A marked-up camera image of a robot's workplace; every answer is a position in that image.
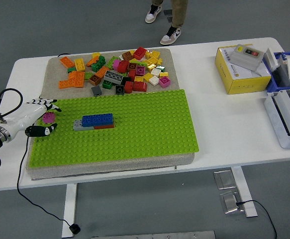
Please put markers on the white table leg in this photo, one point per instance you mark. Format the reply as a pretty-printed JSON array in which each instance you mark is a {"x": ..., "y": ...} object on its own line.
[
  {"x": 69, "y": 209},
  {"x": 244, "y": 189}
]

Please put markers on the blue toy brick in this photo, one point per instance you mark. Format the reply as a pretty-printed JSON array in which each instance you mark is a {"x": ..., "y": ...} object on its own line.
[{"x": 97, "y": 120}]

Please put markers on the grey-brown foam mat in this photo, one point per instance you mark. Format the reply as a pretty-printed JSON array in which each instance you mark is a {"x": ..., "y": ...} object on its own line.
[{"x": 60, "y": 74}]

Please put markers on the grey plastic device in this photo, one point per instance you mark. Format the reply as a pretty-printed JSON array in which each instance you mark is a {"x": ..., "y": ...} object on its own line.
[{"x": 282, "y": 72}]

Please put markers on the white plastic panel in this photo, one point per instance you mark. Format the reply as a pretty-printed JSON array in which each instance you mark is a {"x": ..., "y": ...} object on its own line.
[{"x": 271, "y": 59}]

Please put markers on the dark grey toy brick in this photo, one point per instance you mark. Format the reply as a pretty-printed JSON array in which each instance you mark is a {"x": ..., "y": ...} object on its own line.
[{"x": 96, "y": 90}]

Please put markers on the red-brown flat brick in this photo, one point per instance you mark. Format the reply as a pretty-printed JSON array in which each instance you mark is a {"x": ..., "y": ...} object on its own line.
[{"x": 105, "y": 126}]

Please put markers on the magenta toy brick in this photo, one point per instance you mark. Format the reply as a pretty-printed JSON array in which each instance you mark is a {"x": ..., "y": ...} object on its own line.
[
  {"x": 164, "y": 81},
  {"x": 48, "y": 118},
  {"x": 140, "y": 70}
]

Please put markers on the white table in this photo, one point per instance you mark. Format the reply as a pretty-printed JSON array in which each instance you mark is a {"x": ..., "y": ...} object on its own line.
[{"x": 222, "y": 119}]

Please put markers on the blue plastic bin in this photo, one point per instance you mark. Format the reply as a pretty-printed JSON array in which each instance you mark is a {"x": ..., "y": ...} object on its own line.
[{"x": 274, "y": 87}]

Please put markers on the green studded baseplate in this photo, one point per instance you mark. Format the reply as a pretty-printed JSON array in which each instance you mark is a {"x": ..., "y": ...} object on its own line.
[{"x": 134, "y": 124}]

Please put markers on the white toy brick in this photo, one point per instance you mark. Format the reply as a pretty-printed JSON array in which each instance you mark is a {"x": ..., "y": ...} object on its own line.
[
  {"x": 154, "y": 80},
  {"x": 156, "y": 72}
]

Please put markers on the brown toy brick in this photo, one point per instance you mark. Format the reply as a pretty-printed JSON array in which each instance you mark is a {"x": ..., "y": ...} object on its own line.
[
  {"x": 132, "y": 66},
  {"x": 95, "y": 79},
  {"x": 127, "y": 55}
]

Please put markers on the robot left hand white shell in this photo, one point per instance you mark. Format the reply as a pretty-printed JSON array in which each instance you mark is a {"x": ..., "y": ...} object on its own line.
[{"x": 28, "y": 115}]

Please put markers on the small yellow toy brick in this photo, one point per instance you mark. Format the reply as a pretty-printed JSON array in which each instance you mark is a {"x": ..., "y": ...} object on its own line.
[{"x": 96, "y": 55}]

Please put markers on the metal floor plate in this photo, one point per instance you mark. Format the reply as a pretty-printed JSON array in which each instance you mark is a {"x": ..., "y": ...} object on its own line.
[
  {"x": 224, "y": 179},
  {"x": 230, "y": 203}
]

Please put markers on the yellow cardboard box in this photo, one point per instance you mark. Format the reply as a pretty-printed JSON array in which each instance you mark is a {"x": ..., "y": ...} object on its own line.
[{"x": 249, "y": 85}]

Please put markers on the grey long toy brick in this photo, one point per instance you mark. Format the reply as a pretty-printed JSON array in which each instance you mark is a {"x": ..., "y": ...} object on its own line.
[{"x": 113, "y": 77}]

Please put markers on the light grey flat brick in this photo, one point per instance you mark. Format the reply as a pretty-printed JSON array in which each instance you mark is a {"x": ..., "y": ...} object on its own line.
[{"x": 78, "y": 125}]

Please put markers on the light green toy brick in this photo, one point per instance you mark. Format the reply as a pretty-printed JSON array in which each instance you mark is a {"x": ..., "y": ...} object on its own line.
[
  {"x": 112, "y": 62},
  {"x": 88, "y": 75},
  {"x": 124, "y": 74},
  {"x": 134, "y": 61}
]

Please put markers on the pink toy brick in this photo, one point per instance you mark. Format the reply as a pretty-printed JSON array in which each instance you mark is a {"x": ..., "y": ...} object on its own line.
[{"x": 116, "y": 64}]

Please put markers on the small dark green brick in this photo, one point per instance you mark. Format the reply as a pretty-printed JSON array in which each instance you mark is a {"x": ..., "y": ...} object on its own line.
[{"x": 71, "y": 69}]

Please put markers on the grey push-button switch box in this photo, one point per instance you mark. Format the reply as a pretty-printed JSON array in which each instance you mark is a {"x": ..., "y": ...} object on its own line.
[{"x": 244, "y": 61}]

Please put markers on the dark green toy brick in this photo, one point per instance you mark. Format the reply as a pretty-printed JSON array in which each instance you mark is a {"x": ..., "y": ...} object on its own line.
[
  {"x": 107, "y": 85},
  {"x": 161, "y": 68},
  {"x": 98, "y": 64}
]

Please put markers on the white electrical enclosure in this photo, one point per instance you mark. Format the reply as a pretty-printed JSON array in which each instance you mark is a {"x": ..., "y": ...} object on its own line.
[{"x": 279, "y": 129}]

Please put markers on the long metal floor strip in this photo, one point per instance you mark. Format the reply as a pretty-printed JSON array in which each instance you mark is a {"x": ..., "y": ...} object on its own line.
[{"x": 154, "y": 235}]

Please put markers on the red toy brick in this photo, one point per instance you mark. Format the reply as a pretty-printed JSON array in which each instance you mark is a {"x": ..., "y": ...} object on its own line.
[
  {"x": 139, "y": 52},
  {"x": 139, "y": 86},
  {"x": 131, "y": 74},
  {"x": 128, "y": 87},
  {"x": 123, "y": 66}
]

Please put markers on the black toy brick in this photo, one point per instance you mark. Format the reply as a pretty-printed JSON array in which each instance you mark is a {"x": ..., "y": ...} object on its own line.
[
  {"x": 120, "y": 89},
  {"x": 126, "y": 80}
]

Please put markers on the orange flat toy brick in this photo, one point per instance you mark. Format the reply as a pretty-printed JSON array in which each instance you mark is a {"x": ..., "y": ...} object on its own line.
[{"x": 66, "y": 84}]

